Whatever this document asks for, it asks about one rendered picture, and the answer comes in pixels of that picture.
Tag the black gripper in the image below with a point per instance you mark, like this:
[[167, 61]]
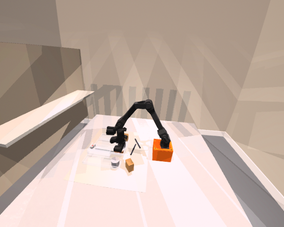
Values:
[[121, 142]]

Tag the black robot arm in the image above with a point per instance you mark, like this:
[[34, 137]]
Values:
[[148, 105]]

